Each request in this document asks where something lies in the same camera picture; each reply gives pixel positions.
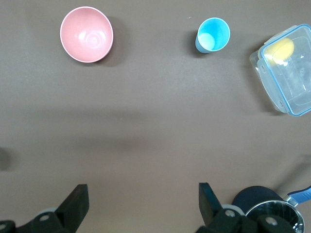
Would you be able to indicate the yellow round food piece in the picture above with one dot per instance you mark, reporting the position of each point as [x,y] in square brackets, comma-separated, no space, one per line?
[281,49]

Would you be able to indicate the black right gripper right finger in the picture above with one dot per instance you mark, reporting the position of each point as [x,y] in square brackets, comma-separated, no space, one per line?
[211,206]

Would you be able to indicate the brown table cover mat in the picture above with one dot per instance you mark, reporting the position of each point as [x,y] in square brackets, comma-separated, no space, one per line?
[155,116]

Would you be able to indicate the clear plastic food container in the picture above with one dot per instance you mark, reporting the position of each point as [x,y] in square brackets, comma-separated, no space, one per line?
[291,80]

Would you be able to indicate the blue plastic cup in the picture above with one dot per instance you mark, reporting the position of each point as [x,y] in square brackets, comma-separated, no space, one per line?
[213,34]

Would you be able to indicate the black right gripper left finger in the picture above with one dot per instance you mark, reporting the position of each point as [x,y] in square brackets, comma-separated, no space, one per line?
[70,208]

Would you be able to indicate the pink bowl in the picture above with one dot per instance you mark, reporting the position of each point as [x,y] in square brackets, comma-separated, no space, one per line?
[86,34]

